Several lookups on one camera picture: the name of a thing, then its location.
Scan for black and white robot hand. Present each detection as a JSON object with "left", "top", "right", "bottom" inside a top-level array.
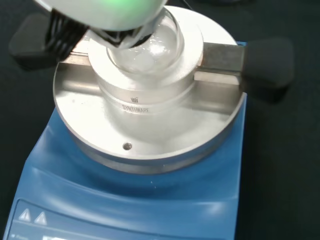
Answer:
[{"left": 33, "top": 0, "right": 166, "bottom": 59}]

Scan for silver heating block black handles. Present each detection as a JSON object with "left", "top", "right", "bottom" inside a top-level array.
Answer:
[{"left": 8, "top": 4, "right": 295, "bottom": 167}]

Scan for clear round-bottom glass flask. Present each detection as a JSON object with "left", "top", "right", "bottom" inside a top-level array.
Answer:
[{"left": 106, "top": 11, "right": 185, "bottom": 76}]

